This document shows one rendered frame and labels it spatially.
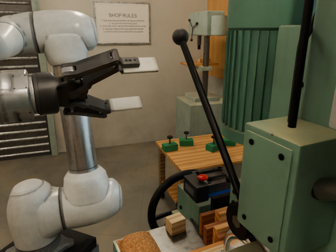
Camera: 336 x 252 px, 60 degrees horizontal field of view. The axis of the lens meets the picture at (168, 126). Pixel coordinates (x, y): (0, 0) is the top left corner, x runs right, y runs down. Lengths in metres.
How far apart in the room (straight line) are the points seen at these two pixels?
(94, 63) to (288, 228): 0.37
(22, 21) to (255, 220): 0.87
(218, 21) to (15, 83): 2.37
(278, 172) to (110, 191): 0.82
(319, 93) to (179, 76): 3.43
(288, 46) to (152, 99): 3.30
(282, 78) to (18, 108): 0.43
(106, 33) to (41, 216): 2.69
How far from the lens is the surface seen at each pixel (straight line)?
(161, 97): 3.77
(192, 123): 2.93
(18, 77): 0.54
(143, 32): 3.60
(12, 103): 0.53
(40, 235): 1.15
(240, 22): 0.56
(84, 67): 0.51
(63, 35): 1.01
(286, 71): 0.50
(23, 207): 1.10
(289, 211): 0.36
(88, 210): 1.09
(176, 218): 0.81
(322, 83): 0.41
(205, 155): 2.18
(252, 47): 0.55
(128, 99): 0.65
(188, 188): 0.85
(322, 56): 0.41
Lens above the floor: 1.41
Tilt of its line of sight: 18 degrees down
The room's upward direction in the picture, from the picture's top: straight up
